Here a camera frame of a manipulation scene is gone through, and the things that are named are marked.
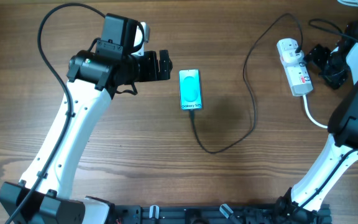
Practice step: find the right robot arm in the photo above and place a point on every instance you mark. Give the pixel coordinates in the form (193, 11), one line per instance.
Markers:
(303, 203)

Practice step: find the smartphone with teal screen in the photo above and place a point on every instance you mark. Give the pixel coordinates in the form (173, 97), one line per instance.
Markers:
(190, 90)

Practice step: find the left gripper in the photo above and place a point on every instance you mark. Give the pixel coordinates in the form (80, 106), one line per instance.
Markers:
(164, 65)

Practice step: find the white power strip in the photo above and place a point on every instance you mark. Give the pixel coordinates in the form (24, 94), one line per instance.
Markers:
(298, 77)

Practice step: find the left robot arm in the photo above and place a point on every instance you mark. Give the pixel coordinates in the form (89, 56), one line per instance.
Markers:
(117, 58)

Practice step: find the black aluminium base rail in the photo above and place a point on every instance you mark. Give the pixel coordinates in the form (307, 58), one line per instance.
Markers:
(258, 214)

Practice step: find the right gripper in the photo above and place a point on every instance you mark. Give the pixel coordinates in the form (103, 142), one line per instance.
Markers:
(335, 79)

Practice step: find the white charger plug adapter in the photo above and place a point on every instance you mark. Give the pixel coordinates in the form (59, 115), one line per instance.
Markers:
(291, 58)

